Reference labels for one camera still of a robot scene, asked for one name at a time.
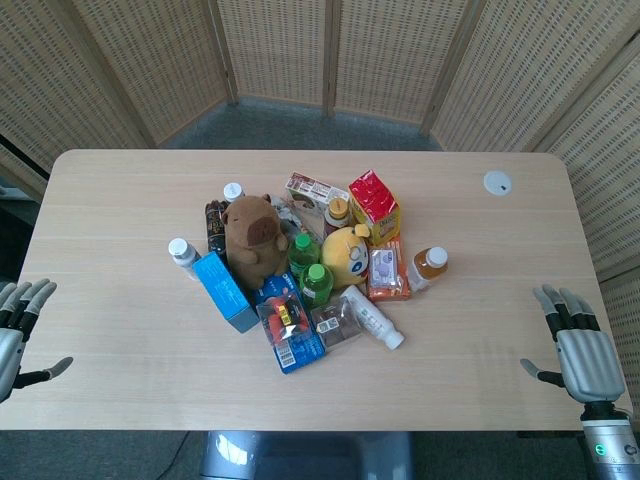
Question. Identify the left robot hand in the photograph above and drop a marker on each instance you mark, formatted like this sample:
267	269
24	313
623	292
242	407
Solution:
12	320

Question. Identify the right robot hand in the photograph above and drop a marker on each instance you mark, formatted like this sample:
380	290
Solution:
585	350

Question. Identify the robot base body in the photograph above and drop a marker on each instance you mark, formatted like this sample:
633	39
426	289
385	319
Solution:
305	455

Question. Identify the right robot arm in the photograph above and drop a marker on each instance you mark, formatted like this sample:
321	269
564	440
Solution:
607	440

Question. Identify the amber tea bottle white cap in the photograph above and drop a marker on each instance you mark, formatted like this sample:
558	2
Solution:
427	267

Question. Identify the white-capped clear bottle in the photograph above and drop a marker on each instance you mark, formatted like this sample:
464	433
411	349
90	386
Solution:
233	192
181	255

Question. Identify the orange wet wipes pack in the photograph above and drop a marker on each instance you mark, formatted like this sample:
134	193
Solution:
389	272

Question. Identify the blue cardboard box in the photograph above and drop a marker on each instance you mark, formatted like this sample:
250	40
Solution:
224	292

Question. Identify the white tube bottle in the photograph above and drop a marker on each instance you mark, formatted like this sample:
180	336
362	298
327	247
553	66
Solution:
372	317

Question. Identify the dark sausage snack pack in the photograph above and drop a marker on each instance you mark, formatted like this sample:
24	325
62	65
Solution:
215	227

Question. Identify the clear pack brown snack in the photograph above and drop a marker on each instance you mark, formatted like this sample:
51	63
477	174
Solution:
336	325

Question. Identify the brown capybara plush toy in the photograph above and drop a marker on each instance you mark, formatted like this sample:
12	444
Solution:
252	240

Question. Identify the yellow chick plush toy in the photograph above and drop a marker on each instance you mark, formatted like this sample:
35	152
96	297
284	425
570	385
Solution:
345	260

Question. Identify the red and yellow snack bag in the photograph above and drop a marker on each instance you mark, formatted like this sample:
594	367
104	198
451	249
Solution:
375	202

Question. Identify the red toy in clear pack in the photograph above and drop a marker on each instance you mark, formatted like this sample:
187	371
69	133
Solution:
285	315

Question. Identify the green bottle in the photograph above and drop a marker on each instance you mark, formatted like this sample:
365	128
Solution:
317	285
304	255

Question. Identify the blue snack package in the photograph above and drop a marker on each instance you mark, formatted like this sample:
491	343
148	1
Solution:
292	330

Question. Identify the brown honey bottle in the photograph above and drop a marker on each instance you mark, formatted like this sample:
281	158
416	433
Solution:
337	212

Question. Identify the clear crinkled wrapper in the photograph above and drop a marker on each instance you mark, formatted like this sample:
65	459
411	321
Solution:
295	217

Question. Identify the red white snack box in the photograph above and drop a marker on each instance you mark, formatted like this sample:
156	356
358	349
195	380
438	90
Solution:
312	192

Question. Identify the woven folding screen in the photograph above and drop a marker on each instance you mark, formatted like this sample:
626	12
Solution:
320	65

